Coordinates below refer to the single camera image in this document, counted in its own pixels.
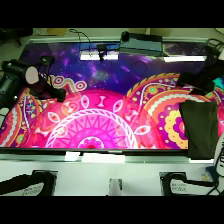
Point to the dark green garment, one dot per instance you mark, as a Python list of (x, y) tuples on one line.
[(200, 130)]

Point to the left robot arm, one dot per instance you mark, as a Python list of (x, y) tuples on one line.
[(20, 71)]

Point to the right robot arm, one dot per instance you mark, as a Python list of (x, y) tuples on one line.
[(206, 78)]

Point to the black clamp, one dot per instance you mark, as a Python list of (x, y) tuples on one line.
[(102, 50)]

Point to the dark grey box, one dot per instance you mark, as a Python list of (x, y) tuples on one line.
[(141, 42)]

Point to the teal garment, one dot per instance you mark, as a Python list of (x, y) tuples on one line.
[(220, 82)]

